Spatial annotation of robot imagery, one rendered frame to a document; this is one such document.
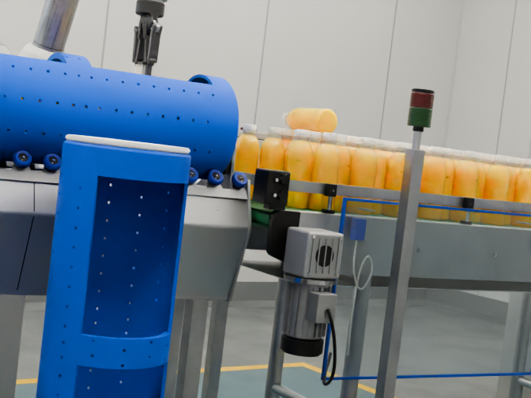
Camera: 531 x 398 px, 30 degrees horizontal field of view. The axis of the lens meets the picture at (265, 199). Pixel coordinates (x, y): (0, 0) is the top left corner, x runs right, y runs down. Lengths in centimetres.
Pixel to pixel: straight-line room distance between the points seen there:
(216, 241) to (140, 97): 44
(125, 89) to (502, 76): 520
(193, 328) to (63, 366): 60
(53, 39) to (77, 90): 79
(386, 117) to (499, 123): 83
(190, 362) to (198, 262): 28
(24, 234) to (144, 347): 46
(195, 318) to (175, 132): 51
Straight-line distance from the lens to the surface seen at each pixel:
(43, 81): 243
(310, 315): 254
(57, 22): 321
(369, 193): 279
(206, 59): 622
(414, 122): 266
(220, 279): 271
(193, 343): 271
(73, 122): 244
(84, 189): 213
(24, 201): 242
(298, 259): 255
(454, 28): 775
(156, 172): 211
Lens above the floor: 107
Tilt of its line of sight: 3 degrees down
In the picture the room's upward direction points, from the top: 7 degrees clockwise
